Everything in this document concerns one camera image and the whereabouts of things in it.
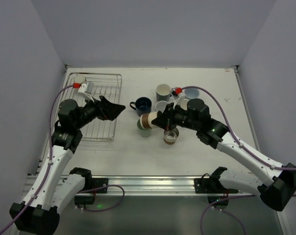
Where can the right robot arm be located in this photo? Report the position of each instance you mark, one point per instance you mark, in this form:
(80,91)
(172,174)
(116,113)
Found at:
(272,181)

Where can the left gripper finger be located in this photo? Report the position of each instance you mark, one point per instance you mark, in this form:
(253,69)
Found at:
(112,111)
(104,101)

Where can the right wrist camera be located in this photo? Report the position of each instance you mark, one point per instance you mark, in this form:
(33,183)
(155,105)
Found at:
(176,93)

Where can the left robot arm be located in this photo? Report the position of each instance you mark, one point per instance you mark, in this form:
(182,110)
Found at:
(40,210)

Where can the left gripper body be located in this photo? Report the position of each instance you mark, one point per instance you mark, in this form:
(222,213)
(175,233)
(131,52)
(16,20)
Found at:
(100,109)

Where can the dark navy mug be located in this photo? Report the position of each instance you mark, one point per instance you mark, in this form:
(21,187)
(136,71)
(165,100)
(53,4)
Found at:
(142,105)

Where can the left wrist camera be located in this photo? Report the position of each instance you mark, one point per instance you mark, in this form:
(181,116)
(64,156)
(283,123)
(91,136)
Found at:
(86,90)

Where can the mint green cup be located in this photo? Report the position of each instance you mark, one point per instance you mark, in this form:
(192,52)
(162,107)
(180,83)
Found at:
(142,131)

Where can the grey blue mug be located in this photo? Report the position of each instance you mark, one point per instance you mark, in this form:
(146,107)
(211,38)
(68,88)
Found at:
(191,93)

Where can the cream cup brown band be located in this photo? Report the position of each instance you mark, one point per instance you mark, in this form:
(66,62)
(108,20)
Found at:
(79,79)
(147,118)

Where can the metal wire dish rack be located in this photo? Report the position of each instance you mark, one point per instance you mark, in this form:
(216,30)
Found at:
(98,99)

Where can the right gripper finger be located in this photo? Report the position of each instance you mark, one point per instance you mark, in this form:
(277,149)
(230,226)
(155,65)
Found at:
(168,109)
(162,120)

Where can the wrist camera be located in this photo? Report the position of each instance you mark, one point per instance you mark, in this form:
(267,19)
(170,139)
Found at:
(86,90)
(176,93)

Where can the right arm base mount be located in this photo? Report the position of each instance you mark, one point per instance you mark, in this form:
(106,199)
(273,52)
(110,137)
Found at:
(209,184)

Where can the aluminium mounting rail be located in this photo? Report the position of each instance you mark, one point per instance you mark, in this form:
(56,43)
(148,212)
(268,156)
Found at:
(148,184)

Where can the grey mug cream inside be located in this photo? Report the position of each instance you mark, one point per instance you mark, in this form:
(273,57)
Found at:
(163,92)

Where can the light blue mug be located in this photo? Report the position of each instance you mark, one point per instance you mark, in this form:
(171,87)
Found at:
(181,102)

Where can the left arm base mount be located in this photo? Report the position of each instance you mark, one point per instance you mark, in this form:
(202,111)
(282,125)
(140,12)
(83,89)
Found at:
(89,198)

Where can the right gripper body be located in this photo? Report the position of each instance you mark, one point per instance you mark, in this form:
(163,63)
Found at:
(169,117)

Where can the pink dotted mug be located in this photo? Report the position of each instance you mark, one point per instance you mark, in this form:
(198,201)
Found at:
(160,106)

